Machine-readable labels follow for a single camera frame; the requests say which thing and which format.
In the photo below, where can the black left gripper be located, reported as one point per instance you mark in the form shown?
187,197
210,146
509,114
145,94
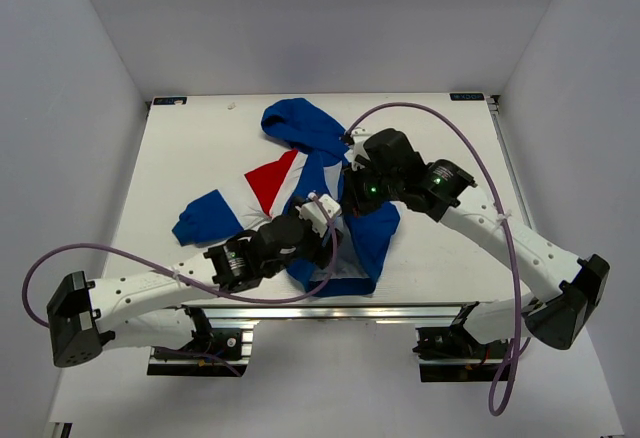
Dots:
317,254

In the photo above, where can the right blue corner label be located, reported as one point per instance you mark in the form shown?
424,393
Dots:
470,96

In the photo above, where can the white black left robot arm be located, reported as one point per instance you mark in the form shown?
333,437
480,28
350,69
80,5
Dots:
86,317

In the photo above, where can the left blue corner label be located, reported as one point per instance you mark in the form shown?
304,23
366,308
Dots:
169,101

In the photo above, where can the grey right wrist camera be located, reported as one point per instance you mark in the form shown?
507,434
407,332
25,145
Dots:
356,155

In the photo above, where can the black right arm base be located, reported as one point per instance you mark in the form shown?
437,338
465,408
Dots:
449,354

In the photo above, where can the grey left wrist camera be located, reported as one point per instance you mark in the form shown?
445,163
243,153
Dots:
320,211

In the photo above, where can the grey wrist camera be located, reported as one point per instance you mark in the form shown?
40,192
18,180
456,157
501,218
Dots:
320,211
356,155

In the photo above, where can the blue corner label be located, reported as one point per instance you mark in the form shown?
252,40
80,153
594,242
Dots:
470,96
169,101

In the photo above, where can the aluminium front table rail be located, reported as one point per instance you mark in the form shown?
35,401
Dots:
327,311

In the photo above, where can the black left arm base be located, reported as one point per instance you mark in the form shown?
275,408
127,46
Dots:
214,349

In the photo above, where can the aluminium right side rail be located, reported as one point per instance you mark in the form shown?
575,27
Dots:
513,157

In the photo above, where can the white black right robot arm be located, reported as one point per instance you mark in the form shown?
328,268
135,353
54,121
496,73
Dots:
564,288

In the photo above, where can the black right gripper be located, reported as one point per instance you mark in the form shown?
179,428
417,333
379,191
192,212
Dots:
351,179

